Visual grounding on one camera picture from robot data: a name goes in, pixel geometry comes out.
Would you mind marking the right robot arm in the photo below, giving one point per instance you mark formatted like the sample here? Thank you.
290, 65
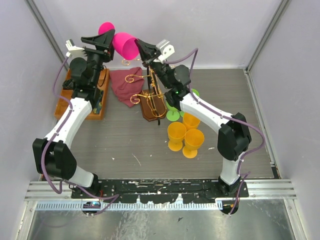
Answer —
233, 135

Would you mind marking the orange wine glass front left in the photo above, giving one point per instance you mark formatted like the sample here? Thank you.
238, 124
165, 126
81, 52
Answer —
176, 132

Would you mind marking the green wine glass left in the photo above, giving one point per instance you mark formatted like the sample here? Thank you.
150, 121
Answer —
172, 114

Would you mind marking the pink wine glass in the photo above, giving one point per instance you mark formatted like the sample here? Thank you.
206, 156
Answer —
123, 42

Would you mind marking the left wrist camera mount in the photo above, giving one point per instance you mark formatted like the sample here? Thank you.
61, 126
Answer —
74, 51

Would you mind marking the gold wire wine glass rack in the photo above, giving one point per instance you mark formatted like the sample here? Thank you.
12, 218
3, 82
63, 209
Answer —
151, 100

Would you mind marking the aluminium frame rail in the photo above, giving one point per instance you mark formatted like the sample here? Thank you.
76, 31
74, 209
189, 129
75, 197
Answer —
73, 198

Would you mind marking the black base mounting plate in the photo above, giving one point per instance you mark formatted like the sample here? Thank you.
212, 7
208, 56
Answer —
160, 191

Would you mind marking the orange wine glass front right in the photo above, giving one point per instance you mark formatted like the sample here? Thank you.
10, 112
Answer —
193, 140

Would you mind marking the blue floral fabric pouch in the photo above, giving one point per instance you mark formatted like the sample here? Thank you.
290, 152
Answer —
97, 109

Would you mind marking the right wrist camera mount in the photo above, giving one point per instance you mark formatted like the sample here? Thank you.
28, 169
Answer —
166, 50

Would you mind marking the green wine glass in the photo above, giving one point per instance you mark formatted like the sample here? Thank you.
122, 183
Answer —
172, 114
195, 92

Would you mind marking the green wine glass right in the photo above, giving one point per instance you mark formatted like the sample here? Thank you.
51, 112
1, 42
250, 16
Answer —
195, 92

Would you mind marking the orange wine glass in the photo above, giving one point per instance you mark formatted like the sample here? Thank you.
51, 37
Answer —
176, 132
190, 121
193, 140

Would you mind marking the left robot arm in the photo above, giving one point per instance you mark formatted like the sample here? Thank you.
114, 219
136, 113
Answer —
52, 154

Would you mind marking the orange wine glass back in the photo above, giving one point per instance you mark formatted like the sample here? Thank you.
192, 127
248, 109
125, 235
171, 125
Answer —
190, 121

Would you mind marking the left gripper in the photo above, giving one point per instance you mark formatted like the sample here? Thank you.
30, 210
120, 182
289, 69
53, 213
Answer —
104, 40

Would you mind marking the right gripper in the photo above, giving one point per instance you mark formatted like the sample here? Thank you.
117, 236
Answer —
147, 52

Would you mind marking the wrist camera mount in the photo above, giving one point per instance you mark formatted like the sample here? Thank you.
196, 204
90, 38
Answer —
166, 50
74, 51

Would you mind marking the red cloth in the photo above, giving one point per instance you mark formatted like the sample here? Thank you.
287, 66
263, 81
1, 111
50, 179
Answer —
122, 89

